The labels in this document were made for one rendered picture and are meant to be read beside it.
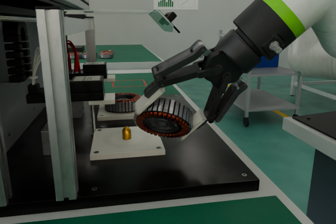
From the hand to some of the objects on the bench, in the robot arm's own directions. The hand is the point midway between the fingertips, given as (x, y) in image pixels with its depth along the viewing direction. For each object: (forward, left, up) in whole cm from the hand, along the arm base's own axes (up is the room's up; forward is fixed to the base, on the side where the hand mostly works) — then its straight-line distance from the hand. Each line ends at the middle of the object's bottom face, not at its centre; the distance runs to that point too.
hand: (165, 117), depth 56 cm
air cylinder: (+22, -11, -7) cm, 25 cm away
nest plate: (+7, -10, -8) cm, 14 cm away
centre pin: (+7, -10, -7) cm, 14 cm away
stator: (+1, +1, -2) cm, 2 cm away
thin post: (+14, -16, -8) cm, 23 cm away
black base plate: (+8, -22, -10) cm, 25 cm away
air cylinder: (+20, -35, -7) cm, 41 cm away
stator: (+5, -34, -7) cm, 35 cm away
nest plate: (+5, -34, -8) cm, 35 cm away
